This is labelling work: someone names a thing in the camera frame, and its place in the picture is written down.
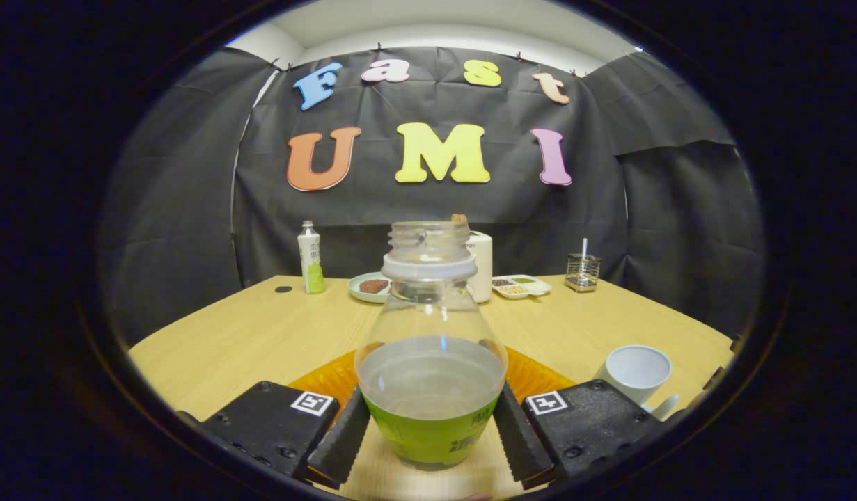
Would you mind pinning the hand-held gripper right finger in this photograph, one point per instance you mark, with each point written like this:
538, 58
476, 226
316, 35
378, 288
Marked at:
522, 445

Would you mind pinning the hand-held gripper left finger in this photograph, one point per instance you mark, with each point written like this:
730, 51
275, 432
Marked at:
341, 445

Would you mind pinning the clear juice bottle green label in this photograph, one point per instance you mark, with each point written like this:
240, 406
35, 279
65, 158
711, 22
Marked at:
431, 438

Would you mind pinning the pale grey-blue cup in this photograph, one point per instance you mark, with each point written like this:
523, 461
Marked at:
633, 369

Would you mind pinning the tall white bottle green label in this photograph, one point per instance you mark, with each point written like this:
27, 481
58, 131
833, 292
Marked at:
311, 261

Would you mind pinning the pale green plate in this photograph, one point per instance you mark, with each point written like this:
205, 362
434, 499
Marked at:
358, 296

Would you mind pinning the wooden table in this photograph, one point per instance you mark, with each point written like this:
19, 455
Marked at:
226, 341

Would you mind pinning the white divided dish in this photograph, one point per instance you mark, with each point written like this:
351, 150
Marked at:
522, 287

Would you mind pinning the brown food piece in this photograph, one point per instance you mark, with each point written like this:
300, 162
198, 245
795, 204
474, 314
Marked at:
374, 286

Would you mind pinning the white toaster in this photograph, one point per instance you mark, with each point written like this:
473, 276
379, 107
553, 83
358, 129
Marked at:
481, 264

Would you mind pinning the brown bread slice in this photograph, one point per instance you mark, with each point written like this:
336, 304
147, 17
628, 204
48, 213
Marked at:
460, 218

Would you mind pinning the black backdrop cloth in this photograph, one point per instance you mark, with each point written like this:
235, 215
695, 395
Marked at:
435, 202

